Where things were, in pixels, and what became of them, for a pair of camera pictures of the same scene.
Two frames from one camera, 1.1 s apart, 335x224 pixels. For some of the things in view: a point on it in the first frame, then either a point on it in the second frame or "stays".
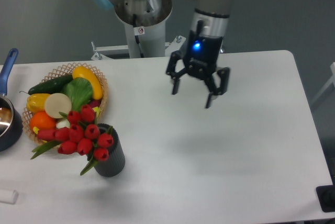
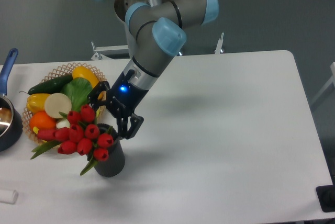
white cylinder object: x=8 y=197 stays
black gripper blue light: x=202 y=56 → x=122 y=99
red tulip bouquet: x=80 y=136 stays
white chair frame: x=331 y=81 stays
